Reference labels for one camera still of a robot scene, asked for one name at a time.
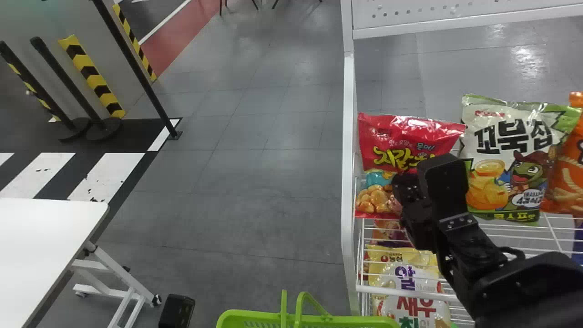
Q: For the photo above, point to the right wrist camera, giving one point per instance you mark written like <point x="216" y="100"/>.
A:
<point x="444" y="182"/>

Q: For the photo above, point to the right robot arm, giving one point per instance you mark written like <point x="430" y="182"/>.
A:
<point x="524" y="291"/>

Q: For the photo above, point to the green basket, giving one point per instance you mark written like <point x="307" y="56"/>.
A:
<point x="255" y="317"/>

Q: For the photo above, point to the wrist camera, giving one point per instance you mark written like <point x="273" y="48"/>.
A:
<point x="176" y="312"/>
<point x="444" y="182"/>

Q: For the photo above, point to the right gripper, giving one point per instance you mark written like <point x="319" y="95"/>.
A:
<point x="416" y="223"/>

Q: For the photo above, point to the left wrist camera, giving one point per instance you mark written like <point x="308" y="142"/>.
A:
<point x="176" y="312"/>

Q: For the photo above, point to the white green snack packet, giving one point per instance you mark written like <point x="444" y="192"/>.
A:
<point x="510" y="132"/>

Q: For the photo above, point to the orange snack packet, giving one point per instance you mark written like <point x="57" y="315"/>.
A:
<point x="567" y="182"/>

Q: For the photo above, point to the yellow snack packet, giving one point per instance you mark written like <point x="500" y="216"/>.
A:
<point x="391" y="257"/>

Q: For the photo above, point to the white red snack packet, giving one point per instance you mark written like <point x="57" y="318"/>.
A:
<point x="410" y="310"/>

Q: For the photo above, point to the white side table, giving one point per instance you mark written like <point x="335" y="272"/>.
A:
<point x="41" y="237"/>

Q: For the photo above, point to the yellow black striped post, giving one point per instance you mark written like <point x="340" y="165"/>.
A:
<point x="136" y="48"/>
<point x="91" y="75"/>

